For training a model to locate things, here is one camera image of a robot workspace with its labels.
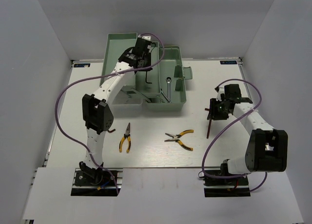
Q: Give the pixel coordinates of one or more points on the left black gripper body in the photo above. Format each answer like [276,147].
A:
[147,58]

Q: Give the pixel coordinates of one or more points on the green toolbox with clear lid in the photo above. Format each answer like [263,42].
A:
[136,90]

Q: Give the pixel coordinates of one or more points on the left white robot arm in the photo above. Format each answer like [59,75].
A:
[96,110]

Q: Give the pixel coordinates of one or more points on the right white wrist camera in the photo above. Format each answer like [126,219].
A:
[220,93]

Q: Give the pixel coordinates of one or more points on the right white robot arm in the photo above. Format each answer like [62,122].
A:
[267,147]

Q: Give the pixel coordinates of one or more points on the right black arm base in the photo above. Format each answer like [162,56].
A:
[223,182]

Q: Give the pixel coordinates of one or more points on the left yellow black pliers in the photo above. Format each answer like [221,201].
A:
[126,137]

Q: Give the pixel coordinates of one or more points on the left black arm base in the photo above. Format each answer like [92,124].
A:
[82,180]

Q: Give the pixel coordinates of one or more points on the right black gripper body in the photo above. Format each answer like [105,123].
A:
[218,109]

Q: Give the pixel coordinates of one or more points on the large silver ratchet wrench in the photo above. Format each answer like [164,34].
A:
[168,81]

